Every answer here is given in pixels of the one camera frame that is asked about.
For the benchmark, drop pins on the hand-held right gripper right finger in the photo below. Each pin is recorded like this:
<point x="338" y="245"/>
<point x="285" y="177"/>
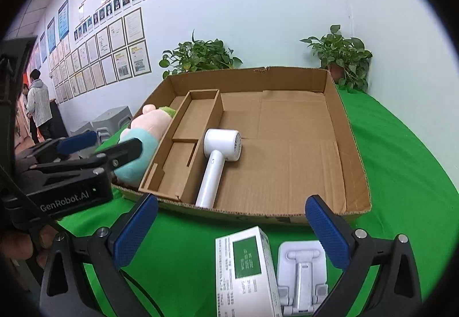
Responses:
<point x="328" y="231"/>

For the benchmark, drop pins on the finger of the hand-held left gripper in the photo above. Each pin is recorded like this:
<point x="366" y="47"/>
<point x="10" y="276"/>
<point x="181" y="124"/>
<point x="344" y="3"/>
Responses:
<point x="125" y="152"/>
<point x="77" y="143"/>

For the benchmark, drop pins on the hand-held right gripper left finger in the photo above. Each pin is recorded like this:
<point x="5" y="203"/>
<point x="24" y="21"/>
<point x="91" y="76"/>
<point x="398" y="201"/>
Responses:
<point x="138" y="231"/>

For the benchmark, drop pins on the pink pig plush toy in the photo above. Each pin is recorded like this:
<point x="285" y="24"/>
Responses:
<point x="150" y="119"/>

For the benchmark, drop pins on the white folding phone stand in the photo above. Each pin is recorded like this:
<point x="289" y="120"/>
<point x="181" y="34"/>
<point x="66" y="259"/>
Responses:
<point x="303" y="277"/>

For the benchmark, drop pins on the small narrow cardboard box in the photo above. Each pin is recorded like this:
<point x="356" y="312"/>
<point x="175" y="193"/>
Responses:
<point x="193" y="116"/>

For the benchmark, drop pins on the large shallow cardboard box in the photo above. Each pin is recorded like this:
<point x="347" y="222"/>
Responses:
<point x="287" y="159"/>

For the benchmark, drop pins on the white hair dryer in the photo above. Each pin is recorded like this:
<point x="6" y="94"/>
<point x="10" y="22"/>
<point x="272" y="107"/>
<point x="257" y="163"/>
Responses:
<point x="222" y="144"/>

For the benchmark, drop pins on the white box with green label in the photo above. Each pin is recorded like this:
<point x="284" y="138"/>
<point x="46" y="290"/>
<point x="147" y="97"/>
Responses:
<point x="229" y="288"/>

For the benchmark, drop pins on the person's left hand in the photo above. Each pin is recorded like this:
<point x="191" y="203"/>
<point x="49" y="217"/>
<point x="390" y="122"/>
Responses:
<point x="16" y="245"/>

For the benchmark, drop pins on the grey plastic stool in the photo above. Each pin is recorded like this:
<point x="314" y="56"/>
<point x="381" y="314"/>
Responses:
<point x="82" y="128"/>

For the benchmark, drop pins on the stack of grey plastic stools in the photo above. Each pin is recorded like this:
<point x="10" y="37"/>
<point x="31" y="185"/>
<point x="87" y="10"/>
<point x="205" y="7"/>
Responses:
<point x="111" y="117"/>

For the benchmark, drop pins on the green tablecloth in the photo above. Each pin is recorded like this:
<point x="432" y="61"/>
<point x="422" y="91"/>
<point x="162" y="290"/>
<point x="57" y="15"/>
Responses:
<point x="394" y="177"/>

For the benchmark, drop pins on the bushy potted plant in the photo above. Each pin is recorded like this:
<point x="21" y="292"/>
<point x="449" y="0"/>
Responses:
<point x="200" y="55"/>

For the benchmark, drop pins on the potted plant in brown pot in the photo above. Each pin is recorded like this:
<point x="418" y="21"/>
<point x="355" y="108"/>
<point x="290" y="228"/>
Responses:
<point x="344" y="47"/>

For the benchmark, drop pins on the wall of framed certificates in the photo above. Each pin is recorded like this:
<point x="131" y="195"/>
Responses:
<point x="107" y="55"/>

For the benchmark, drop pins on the blue wall notice board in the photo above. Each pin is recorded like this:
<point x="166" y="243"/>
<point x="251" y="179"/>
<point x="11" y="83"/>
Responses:
<point x="51" y="35"/>
<point x="43" y="47"/>
<point x="63" y="19"/>

